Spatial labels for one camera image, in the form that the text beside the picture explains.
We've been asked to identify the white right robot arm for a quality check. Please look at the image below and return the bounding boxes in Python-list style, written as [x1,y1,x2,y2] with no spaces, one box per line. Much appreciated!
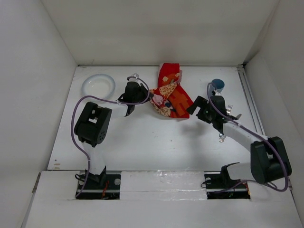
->
[187,95,292,185]

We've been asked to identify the silver table knife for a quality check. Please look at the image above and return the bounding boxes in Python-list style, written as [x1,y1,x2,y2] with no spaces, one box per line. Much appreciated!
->
[219,114,242,143]

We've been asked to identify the aluminium rail on right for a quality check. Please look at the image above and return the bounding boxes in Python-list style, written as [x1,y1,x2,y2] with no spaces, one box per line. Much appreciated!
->
[237,65,265,135]

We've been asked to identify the white blue-rimmed plate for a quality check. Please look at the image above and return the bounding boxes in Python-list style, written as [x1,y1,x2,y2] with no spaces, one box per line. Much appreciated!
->
[81,74,116,99]

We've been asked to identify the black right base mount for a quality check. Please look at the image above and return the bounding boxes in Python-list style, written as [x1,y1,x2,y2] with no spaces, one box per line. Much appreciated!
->
[201,162,251,200]

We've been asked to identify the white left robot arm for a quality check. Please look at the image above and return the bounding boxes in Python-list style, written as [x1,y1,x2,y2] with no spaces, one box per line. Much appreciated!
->
[71,76,152,188]

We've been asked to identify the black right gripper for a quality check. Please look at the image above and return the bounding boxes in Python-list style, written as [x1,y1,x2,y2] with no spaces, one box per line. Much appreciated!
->
[186,95,216,124]

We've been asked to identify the silver fork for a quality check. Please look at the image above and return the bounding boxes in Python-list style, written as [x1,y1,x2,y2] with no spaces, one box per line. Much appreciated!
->
[226,104,233,115]

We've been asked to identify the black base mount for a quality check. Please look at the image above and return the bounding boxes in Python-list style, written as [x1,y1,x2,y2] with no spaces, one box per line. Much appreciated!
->
[75,167,122,200]
[201,162,251,200]

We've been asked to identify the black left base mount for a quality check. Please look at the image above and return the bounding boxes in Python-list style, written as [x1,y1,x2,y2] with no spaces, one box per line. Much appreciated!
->
[75,167,122,200]

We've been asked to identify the blue cup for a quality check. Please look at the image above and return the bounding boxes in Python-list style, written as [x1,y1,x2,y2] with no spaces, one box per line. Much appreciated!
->
[210,78,225,95]

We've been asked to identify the red patterned cloth placemat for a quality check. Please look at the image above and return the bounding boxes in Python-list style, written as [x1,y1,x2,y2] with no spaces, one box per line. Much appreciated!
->
[150,63,193,119]

